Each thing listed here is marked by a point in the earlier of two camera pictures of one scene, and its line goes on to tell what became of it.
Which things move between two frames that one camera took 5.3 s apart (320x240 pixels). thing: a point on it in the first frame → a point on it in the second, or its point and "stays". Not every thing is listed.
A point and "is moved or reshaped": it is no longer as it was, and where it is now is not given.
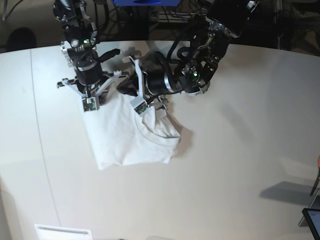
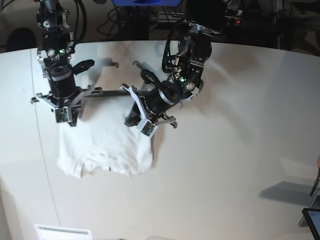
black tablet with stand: (312, 216) stays
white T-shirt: (119, 136) is moved or reshaped
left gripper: (88, 73) → (63, 85)
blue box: (145, 3) stays
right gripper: (153, 66) → (157, 100)
